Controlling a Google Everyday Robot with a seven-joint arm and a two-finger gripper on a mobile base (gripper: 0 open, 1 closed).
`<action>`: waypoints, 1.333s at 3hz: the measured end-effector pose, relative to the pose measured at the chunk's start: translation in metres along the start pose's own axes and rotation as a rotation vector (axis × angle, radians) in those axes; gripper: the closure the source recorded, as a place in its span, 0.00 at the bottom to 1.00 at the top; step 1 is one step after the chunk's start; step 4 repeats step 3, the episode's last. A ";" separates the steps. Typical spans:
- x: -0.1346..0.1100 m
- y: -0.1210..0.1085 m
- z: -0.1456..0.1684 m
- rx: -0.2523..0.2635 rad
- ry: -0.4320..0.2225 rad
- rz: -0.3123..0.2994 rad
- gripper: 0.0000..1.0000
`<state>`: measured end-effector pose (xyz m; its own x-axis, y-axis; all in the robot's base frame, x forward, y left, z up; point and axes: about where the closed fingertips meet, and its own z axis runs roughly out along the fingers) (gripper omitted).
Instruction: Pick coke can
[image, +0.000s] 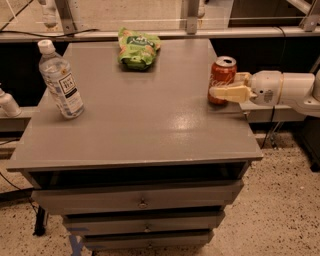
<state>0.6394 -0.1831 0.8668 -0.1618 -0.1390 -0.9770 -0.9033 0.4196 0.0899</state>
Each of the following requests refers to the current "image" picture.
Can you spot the red coke can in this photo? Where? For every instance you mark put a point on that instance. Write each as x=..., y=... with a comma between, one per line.
x=223, y=71

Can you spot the metal rail frame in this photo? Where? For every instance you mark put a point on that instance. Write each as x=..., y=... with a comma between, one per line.
x=93, y=20

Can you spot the grey drawer cabinet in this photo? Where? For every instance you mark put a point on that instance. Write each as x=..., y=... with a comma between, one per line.
x=138, y=128

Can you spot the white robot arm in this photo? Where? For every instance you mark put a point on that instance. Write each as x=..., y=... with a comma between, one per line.
x=300, y=91

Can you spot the white bottle at left edge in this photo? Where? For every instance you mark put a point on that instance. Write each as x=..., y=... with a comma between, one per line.
x=9, y=105

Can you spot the clear water bottle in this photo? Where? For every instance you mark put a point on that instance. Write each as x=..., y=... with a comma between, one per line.
x=57, y=75

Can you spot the bottom grey drawer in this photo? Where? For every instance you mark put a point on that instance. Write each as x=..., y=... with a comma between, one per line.
x=148, y=240

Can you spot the green chip bag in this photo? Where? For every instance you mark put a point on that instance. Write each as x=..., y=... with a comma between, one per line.
x=138, y=50

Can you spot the top grey drawer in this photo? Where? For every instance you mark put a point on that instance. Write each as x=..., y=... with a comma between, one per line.
x=136, y=198

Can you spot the grey drawer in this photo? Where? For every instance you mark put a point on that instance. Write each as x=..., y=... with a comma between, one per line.
x=136, y=198
x=144, y=223
x=148, y=240

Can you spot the middle grey drawer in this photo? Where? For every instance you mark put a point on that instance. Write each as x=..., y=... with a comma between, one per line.
x=144, y=223

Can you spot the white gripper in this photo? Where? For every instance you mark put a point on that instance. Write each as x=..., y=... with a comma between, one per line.
x=266, y=87

